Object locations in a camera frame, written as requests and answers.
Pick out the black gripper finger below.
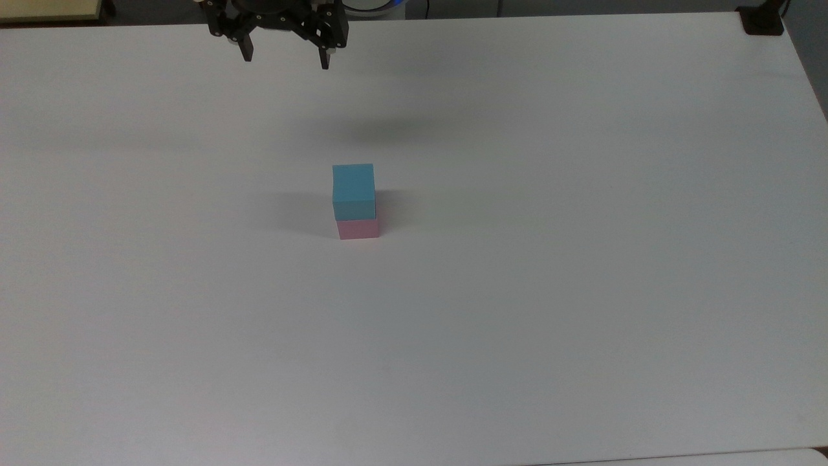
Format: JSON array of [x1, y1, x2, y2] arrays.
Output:
[[207, 6, 254, 63], [303, 4, 351, 71]]

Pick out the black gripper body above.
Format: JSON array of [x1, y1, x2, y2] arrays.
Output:
[[223, 0, 337, 29]]

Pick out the blue cube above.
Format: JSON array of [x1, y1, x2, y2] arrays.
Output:
[[332, 163, 377, 221]]

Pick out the pink cube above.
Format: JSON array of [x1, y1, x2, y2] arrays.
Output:
[[336, 217, 381, 241]]

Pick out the yellow wooden desk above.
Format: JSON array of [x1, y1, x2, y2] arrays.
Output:
[[0, 0, 105, 25]]

